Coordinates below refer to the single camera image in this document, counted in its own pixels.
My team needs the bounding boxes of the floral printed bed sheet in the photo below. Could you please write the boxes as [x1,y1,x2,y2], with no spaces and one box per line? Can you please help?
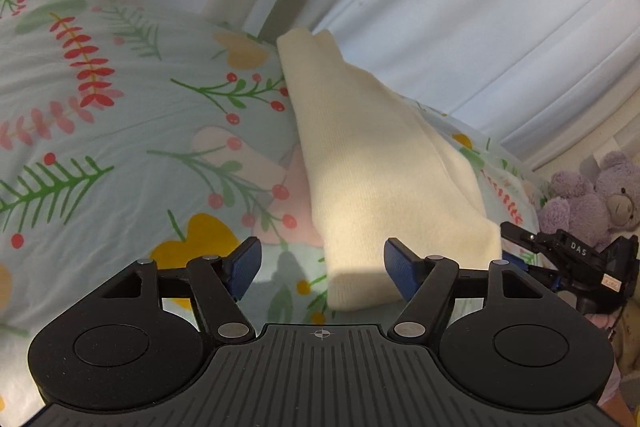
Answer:
[0,0,550,410]

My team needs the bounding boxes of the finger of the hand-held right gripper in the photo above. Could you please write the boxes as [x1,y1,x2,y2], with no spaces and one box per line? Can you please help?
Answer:
[502,251,571,294]
[500,221,556,254]

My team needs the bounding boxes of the cream knit sweater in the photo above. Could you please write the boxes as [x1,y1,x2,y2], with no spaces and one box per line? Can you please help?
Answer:
[276,27,502,313]

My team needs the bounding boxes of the purple teddy bear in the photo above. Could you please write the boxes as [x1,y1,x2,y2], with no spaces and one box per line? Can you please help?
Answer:
[537,150,640,254]

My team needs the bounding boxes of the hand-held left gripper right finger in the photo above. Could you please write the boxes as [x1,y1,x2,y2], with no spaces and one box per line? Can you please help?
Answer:
[383,237,551,342]

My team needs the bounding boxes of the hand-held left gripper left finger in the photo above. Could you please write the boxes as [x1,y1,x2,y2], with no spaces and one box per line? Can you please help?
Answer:
[102,237,263,342]

